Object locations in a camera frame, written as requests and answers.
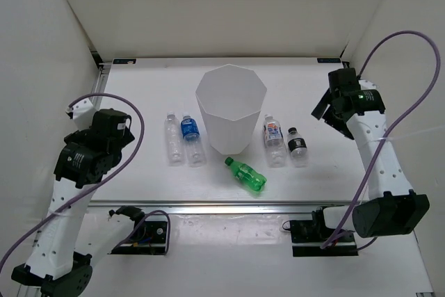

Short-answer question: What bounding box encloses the black label plastic bottle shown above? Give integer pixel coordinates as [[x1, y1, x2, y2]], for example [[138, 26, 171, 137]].
[[286, 127, 309, 168]]

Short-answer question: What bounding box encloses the white orange label bottle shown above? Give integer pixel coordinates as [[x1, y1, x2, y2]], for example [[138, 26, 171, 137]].
[[262, 114, 286, 168]]

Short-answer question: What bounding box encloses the clear unlabeled plastic bottle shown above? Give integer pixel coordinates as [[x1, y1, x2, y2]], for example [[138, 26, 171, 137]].
[[164, 112, 184, 166]]

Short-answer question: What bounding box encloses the blue label plastic bottle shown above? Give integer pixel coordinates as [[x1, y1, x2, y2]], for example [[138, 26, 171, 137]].
[[180, 113, 206, 167]]

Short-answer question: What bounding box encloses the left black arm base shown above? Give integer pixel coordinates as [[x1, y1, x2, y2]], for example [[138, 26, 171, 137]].
[[110, 210, 171, 255]]

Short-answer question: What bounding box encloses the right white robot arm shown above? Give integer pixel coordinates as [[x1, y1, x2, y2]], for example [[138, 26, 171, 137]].
[[312, 68, 430, 241]]

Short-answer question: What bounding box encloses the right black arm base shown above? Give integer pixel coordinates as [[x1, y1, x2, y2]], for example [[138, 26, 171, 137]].
[[282, 220, 358, 257]]

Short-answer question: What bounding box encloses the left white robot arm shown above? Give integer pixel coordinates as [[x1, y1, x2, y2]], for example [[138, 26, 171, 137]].
[[11, 99, 146, 296]]

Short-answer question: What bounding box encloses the white octagonal plastic bin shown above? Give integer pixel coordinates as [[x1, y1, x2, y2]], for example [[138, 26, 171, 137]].
[[195, 64, 267, 155]]

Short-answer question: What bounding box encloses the green plastic soda bottle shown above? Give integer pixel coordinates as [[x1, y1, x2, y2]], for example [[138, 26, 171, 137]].
[[225, 156, 267, 193]]

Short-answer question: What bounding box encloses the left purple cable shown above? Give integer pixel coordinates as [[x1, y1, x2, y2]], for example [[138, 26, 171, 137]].
[[0, 93, 145, 270]]

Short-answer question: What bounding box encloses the purple cable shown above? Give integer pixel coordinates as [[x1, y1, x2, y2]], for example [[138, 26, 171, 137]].
[[320, 30, 441, 250], [0, 93, 145, 270]]

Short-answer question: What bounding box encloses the left aluminium side rail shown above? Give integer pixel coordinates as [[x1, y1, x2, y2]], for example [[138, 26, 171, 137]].
[[90, 51, 111, 93]]

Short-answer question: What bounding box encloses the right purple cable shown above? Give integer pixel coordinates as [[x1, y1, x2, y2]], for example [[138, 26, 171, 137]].
[[320, 30, 441, 250]]

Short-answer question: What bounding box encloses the aluminium front rail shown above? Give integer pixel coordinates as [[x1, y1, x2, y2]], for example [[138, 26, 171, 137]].
[[88, 200, 348, 215]]

